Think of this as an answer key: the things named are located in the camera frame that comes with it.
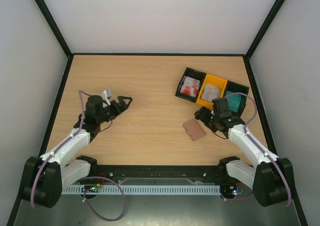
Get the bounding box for right controller board with leds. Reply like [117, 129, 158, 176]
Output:
[220, 185, 244, 198]

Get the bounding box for red white card stack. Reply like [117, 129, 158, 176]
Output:
[179, 76, 200, 97]

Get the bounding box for yellow plastic bin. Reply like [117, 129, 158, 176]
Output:
[196, 74, 228, 110]

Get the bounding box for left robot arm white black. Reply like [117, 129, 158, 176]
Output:
[19, 91, 133, 208]

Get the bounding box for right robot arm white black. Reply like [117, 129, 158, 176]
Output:
[194, 97, 295, 207]

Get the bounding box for black bin with red cards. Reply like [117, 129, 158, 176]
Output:
[175, 67, 207, 103]

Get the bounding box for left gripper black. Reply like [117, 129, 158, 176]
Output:
[97, 96, 133, 124]

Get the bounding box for brown leather card holder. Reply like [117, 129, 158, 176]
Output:
[182, 118, 207, 142]

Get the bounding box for black bin with teal cards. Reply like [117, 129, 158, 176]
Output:
[217, 79, 249, 116]

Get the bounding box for black aluminium frame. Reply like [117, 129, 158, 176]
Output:
[6, 0, 310, 226]

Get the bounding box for teal card stack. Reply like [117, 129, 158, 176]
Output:
[224, 90, 246, 115]

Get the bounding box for controller board with leds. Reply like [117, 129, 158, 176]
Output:
[220, 185, 244, 198]
[81, 183, 104, 194]

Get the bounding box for white pink card stack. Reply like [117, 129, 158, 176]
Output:
[201, 83, 221, 103]

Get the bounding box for left controller board with leds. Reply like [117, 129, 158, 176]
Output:
[81, 183, 104, 194]

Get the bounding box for light blue slotted cable duct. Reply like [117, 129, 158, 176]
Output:
[62, 185, 221, 196]

